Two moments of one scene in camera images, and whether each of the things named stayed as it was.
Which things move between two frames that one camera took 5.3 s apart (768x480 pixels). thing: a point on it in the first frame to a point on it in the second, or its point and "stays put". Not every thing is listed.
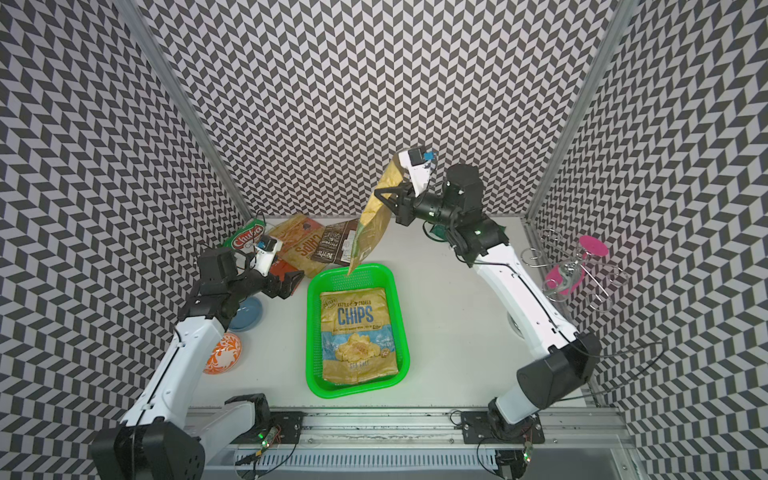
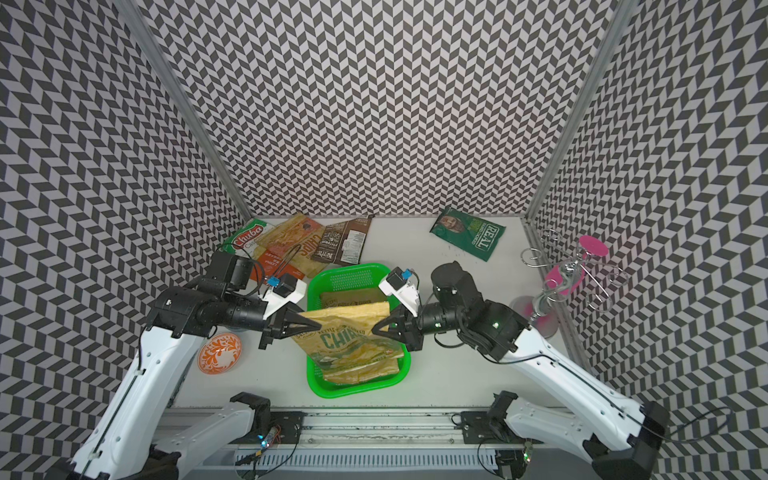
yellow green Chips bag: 376,214 to 346,348
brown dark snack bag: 336,243 stays put
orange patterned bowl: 224,355 stays put
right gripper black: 405,194 to 404,331
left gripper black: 287,285 to 298,321
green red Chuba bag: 246,235 stays put
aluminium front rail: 418,427 stays put
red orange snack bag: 280,268 stays put
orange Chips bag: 300,236 stays put
